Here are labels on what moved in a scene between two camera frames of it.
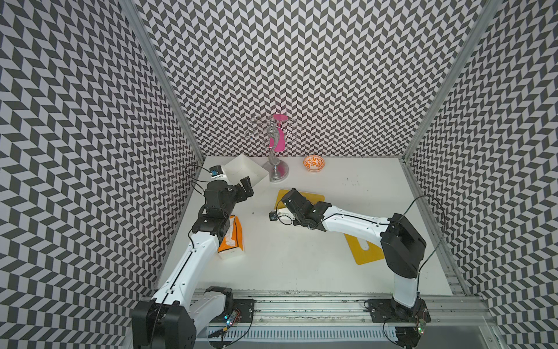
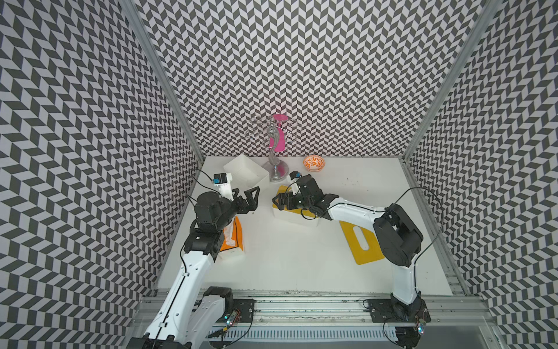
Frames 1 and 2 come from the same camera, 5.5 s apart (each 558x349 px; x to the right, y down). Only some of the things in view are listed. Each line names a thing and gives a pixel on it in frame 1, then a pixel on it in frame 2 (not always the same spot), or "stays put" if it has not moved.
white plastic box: x=240 y=167 stays put
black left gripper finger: x=247 y=187 to x=252 y=201
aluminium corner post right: x=479 y=32 stays put
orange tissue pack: x=233 y=238 stays put
